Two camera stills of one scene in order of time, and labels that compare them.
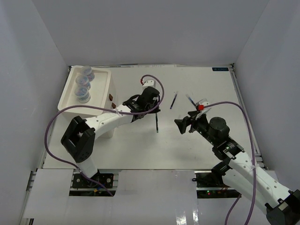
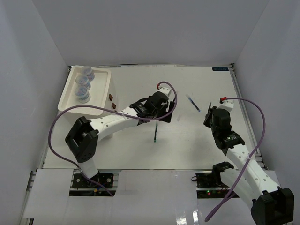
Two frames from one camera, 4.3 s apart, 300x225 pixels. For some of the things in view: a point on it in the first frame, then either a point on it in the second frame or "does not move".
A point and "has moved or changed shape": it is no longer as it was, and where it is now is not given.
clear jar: (82, 79) does not move
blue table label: (220, 69) does not move
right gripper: (183, 123) → (206, 122)
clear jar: (86, 70) does not move
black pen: (156, 123) has moved or changed shape
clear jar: (82, 93) does not move
